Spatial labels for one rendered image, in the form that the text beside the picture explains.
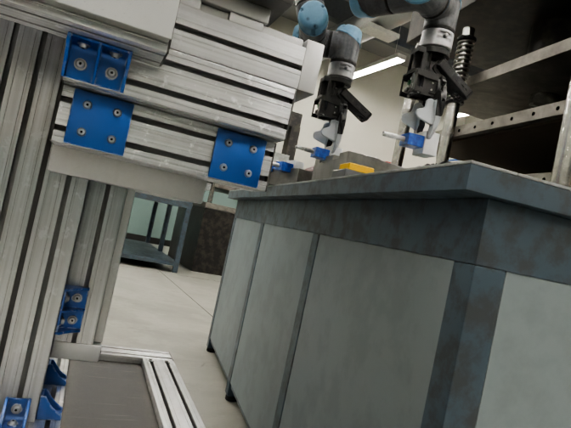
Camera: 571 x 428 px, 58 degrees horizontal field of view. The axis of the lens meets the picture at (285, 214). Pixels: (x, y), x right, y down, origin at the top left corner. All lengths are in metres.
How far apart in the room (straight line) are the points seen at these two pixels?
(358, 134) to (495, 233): 9.21
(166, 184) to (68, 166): 0.17
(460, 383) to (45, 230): 0.73
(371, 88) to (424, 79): 8.94
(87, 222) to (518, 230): 0.76
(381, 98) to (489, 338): 9.61
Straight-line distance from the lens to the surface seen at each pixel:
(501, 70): 2.40
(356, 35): 1.53
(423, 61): 1.28
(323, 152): 1.44
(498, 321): 0.76
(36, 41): 1.04
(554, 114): 2.01
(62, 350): 1.11
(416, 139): 1.23
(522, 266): 0.76
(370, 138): 10.06
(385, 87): 10.36
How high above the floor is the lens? 0.66
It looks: 2 degrees up
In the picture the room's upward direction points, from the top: 12 degrees clockwise
